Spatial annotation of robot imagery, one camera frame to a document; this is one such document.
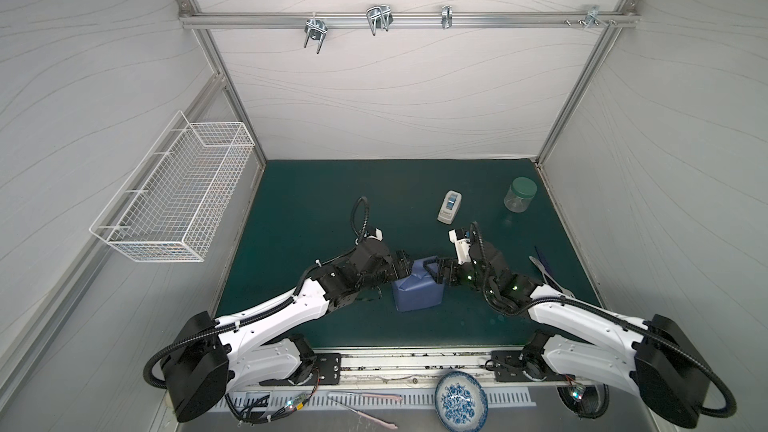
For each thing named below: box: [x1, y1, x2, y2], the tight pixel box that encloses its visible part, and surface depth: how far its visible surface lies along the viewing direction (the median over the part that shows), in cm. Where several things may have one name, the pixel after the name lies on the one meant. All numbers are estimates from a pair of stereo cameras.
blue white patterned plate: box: [434, 371, 488, 432], surface depth 69 cm
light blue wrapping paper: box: [392, 259, 445, 312], surface depth 77 cm
